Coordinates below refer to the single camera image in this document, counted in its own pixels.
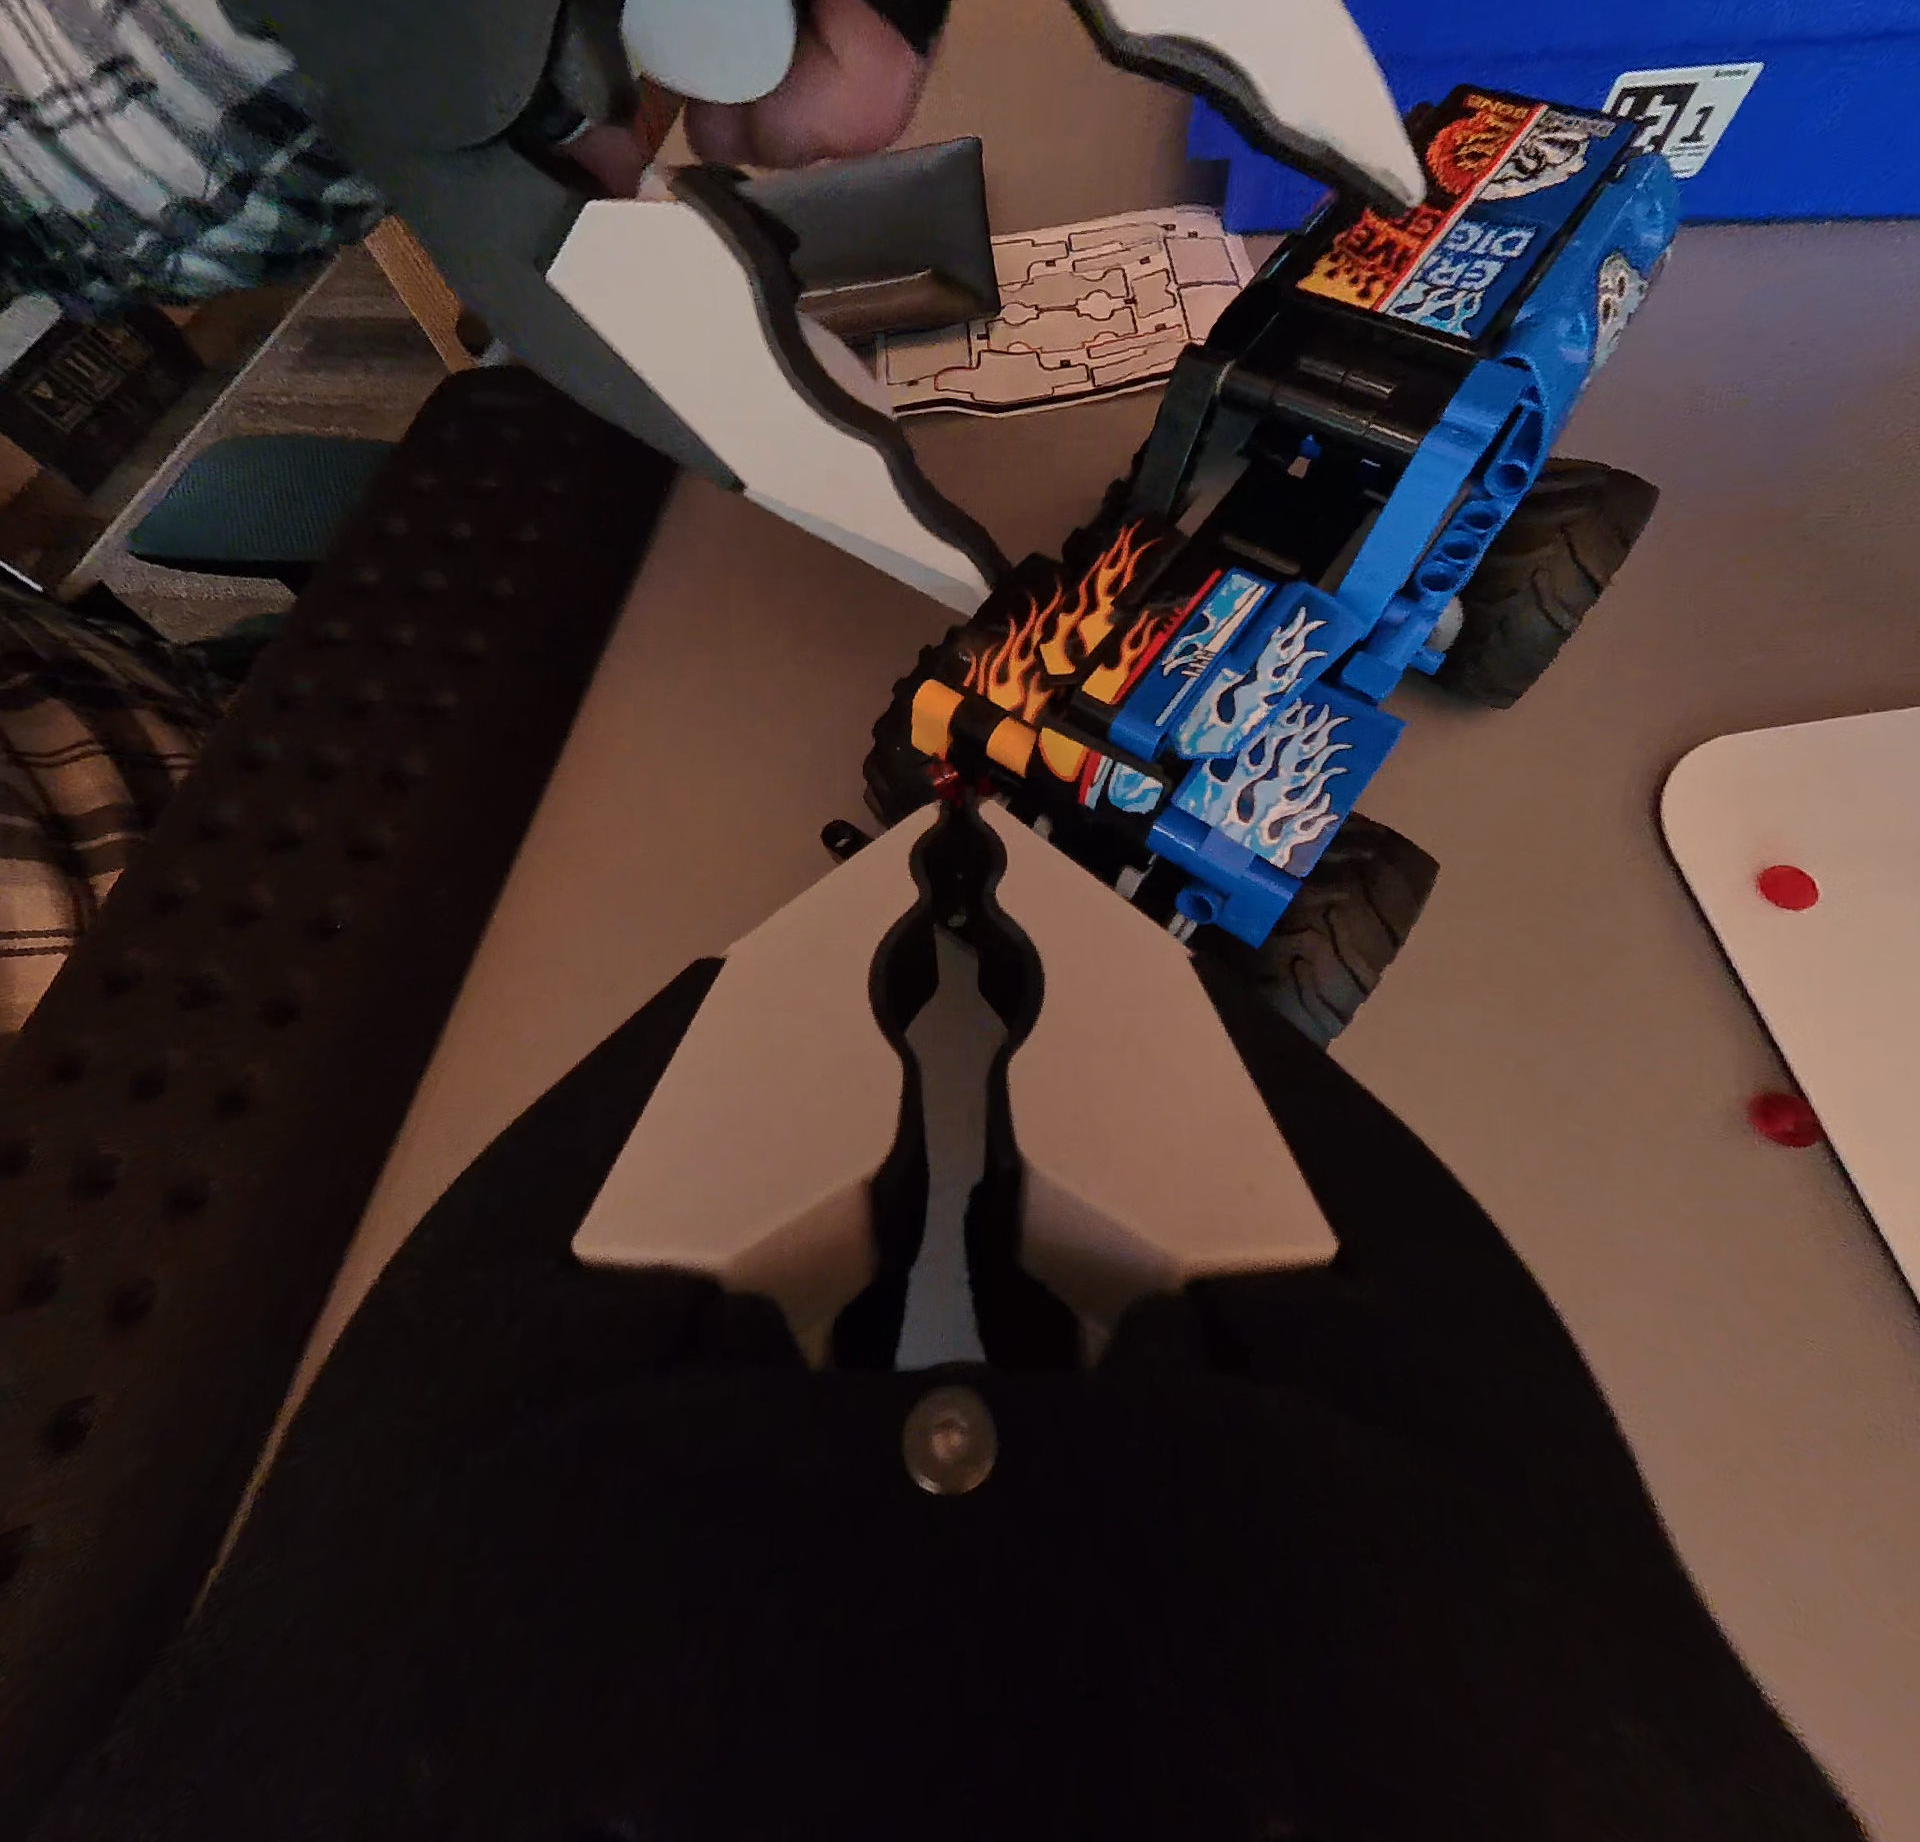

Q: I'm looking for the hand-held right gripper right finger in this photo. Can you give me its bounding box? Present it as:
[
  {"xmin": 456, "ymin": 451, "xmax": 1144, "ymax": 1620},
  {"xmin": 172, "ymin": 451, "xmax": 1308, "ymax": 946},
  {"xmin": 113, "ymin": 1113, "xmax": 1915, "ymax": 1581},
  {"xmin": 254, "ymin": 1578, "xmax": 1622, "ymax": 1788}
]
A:
[{"xmin": 961, "ymin": 798, "xmax": 1340, "ymax": 1367}]

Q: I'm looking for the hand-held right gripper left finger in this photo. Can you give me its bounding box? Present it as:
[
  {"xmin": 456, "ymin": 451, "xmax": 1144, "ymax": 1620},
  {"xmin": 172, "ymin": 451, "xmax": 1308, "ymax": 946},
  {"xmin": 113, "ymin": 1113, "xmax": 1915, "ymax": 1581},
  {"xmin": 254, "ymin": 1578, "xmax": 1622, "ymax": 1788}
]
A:
[{"xmin": 570, "ymin": 806, "xmax": 962, "ymax": 1371}]

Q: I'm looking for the brick-built monster truck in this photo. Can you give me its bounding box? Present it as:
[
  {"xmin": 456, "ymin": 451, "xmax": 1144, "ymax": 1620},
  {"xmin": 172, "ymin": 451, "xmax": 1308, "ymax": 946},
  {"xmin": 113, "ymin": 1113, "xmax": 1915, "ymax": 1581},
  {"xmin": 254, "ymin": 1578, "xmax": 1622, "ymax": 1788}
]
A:
[{"xmin": 822, "ymin": 77, "xmax": 1682, "ymax": 1050}]

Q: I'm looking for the person's left forearm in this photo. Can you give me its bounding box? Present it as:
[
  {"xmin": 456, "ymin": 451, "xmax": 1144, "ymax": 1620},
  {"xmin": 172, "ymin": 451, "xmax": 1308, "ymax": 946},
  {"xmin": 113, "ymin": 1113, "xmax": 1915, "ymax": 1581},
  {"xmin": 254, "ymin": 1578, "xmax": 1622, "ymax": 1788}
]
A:
[{"xmin": 0, "ymin": 0, "xmax": 384, "ymax": 314}]

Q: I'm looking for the grey desk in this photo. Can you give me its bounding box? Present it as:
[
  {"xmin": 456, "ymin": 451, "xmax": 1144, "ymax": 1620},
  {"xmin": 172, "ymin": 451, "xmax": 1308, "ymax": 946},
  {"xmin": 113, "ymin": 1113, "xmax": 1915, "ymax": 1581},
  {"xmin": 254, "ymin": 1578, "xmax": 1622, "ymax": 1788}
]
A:
[{"xmin": 194, "ymin": 0, "xmax": 1920, "ymax": 1842}]

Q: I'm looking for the person's left hand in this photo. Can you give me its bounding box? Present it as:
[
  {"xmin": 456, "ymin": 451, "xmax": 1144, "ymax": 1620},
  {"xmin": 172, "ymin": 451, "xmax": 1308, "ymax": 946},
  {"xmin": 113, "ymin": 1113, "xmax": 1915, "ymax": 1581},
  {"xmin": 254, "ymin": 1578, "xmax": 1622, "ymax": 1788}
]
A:
[{"xmin": 562, "ymin": 0, "xmax": 931, "ymax": 201}]

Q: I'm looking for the black chair armrest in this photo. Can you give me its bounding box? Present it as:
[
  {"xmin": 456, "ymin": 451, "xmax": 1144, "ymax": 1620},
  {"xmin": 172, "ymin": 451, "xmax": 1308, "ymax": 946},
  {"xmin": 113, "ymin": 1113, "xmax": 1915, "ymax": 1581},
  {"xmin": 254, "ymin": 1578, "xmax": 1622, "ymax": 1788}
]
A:
[{"xmin": 734, "ymin": 135, "xmax": 1002, "ymax": 341}]

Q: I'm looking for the blue storage bin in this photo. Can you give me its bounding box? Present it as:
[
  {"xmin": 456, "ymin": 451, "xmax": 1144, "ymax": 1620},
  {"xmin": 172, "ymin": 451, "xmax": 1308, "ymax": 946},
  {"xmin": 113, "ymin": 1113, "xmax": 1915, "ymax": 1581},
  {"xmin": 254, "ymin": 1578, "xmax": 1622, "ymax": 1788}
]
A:
[{"xmin": 1184, "ymin": 0, "xmax": 1920, "ymax": 240}]

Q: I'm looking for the sticker sheet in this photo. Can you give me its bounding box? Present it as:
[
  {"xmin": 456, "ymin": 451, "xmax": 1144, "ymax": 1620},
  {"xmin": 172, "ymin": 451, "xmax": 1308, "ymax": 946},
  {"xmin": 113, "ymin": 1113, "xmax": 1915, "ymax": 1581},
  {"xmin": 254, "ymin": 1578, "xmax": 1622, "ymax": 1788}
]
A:
[{"xmin": 876, "ymin": 205, "xmax": 1254, "ymax": 420}]

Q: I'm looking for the dark teal stool seat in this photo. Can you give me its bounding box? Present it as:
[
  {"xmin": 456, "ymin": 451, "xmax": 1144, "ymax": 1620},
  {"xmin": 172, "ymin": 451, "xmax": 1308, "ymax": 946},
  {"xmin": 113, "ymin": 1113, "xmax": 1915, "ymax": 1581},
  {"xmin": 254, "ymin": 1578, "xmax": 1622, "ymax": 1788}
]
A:
[{"xmin": 126, "ymin": 431, "xmax": 397, "ymax": 579}]

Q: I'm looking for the dark perforated chair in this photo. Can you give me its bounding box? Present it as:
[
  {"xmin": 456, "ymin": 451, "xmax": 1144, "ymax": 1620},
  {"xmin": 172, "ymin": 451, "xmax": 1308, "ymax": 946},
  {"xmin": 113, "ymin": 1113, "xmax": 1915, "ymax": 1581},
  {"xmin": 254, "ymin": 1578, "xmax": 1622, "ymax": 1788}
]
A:
[{"xmin": 0, "ymin": 364, "xmax": 678, "ymax": 1723}]

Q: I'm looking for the person's plaid shirt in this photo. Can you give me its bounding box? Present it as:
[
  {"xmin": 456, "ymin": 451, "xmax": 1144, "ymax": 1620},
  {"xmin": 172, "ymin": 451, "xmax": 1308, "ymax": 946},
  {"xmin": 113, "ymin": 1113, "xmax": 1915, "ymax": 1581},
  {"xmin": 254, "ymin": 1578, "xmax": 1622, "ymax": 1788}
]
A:
[{"xmin": 0, "ymin": 581, "xmax": 243, "ymax": 1042}]

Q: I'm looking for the white book stand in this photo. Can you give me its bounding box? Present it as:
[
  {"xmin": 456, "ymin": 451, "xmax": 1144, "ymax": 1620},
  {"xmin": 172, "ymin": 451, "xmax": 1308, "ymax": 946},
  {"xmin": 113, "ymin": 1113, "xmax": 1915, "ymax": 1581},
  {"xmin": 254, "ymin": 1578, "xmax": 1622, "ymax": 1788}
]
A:
[{"xmin": 1656, "ymin": 704, "xmax": 1920, "ymax": 1304}]

